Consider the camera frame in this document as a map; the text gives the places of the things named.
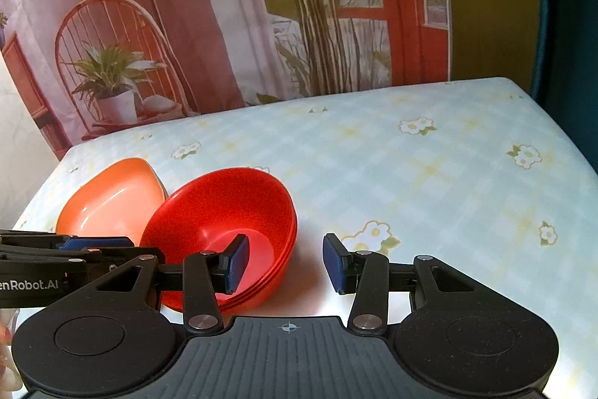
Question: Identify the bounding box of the green square plate far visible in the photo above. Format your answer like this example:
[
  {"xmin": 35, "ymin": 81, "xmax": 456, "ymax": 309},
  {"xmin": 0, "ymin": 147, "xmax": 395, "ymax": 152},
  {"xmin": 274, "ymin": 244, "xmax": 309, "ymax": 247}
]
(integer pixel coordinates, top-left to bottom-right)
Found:
[{"xmin": 150, "ymin": 165, "xmax": 168, "ymax": 200}]

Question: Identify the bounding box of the orange square plate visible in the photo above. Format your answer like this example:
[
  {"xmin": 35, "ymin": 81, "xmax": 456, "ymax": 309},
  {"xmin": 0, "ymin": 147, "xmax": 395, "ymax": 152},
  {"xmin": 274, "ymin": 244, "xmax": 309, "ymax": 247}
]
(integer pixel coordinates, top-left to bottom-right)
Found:
[{"xmin": 56, "ymin": 158, "xmax": 165, "ymax": 245}]

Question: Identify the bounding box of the floral checked tablecloth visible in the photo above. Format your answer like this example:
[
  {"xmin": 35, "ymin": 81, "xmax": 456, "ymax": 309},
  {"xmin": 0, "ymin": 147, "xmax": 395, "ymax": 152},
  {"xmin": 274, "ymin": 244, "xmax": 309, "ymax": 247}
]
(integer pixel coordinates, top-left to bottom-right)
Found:
[{"xmin": 16, "ymin": 78, "xmax": 597, "ymax": 398}]

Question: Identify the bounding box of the red bowl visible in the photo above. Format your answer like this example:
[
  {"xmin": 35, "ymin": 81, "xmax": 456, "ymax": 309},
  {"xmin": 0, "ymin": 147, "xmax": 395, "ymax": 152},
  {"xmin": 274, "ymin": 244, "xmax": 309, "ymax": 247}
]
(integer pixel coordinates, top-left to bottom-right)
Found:
[
  {"xmin": 213, "ymin": 217, "xmax": 297, "ymax": 295},
  {"xmin": 161, "ymin": 266, "xmax": 287, "ymax": 314},
  {"xmin": 139, "ymin": 166, "xmax": 297, "ymax": 283}
]

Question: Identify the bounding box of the printed backdrop curtain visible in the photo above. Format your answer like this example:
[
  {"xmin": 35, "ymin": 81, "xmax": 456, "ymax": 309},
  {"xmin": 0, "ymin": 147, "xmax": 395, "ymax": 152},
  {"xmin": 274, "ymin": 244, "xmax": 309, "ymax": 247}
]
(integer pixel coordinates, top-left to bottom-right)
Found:
[{"xmin": 1, "ymin": 0, "xmax": 450, "ymax": 157}]

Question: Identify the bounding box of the person's left hand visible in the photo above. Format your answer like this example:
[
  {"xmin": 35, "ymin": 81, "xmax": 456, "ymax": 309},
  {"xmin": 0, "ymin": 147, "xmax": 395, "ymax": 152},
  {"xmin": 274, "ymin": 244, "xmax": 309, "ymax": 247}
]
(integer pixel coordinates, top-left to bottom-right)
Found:
[{"xmin": 0, "ymin": 309, "xmax": 22, "ymax": 398}]

